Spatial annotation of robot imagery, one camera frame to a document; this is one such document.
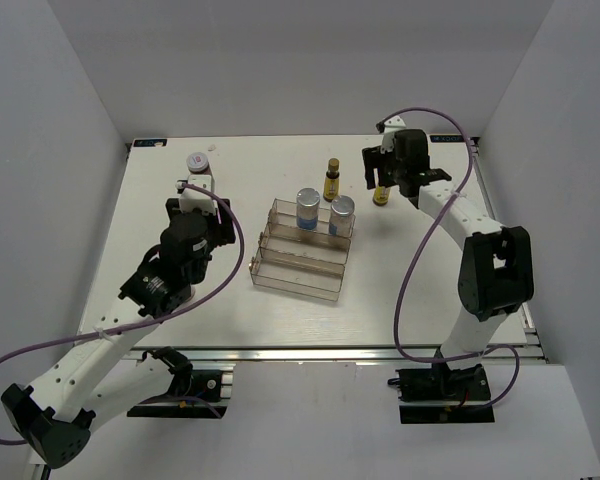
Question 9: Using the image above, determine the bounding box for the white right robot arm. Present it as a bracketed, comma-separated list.
[362, 127, 534, 399]

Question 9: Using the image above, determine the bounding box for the blue label right corner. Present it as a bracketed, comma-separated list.
[429, 134, 464, 144]

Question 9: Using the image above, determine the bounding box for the blue label left corner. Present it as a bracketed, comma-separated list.
[132, 138, 167, 148]

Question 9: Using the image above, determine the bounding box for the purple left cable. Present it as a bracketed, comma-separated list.
[0, 183, 246, 446]

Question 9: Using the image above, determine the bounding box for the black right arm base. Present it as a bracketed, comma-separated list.
[387, 364, 495, 425]

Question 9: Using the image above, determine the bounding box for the white blue jar silver lid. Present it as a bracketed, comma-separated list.
[296, 187, 320, 230]

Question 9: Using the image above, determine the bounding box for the clear three-tier organizer rack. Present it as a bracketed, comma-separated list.
[249, 199, 355, 302]

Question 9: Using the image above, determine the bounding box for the blue label corner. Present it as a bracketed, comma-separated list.
[132, 138, 167, 148]
[429, 134, 464, 144]

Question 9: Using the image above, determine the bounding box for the brown jar white red lid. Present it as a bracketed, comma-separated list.
[186, 152, 212, 176]

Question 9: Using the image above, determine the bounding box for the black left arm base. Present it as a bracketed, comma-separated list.
[126, 347, 232, 420]

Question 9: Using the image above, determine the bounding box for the yellow-label oil bottle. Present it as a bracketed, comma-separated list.
[323, 158, 340, 202]
[372, 186, 390, 207]

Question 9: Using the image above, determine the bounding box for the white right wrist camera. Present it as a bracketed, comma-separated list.
[376, 114, 407, 153]

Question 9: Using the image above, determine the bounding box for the purple cable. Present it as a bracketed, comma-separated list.
[379, 106, 524, 407]
[0, 183, 246, 446]

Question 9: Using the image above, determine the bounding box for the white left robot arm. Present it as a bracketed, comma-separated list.
[1, 196, 244, 469]

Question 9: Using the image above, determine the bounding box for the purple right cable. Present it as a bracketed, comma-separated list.
[379, 106, 524, 407]

